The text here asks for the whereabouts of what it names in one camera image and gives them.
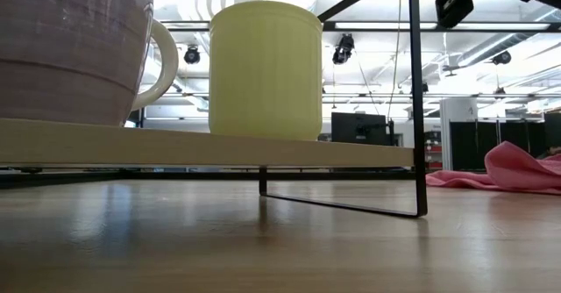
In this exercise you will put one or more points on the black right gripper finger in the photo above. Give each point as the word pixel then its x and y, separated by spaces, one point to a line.
pixel 456 3

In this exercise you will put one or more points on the black desk monitor on arm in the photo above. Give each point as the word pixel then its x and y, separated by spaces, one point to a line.
pixel 357 128

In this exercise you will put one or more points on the white cabinet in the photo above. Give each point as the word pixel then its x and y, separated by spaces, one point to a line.
pixel 458 122

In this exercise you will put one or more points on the black room partition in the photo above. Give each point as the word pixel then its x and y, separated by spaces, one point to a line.
pixel 495 146

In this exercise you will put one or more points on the red storage rack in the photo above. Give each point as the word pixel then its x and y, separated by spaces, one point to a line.
pixel 433 150

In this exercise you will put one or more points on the pink cloth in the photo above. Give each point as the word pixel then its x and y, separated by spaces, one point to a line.
pixel 513 170

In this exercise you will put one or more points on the pale yellow ribbed mug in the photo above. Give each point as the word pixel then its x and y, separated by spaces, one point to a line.
pixel 263 73

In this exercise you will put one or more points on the black ceiling camera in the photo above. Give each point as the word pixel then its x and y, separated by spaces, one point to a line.
pixel 502 58
pixel 192 55
pixel 343 49

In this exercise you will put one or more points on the black overhead frame bar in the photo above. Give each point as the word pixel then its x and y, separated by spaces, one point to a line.
pixel 197 29

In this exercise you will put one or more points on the black table edge frame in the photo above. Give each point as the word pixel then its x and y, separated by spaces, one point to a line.
pixel 131 175

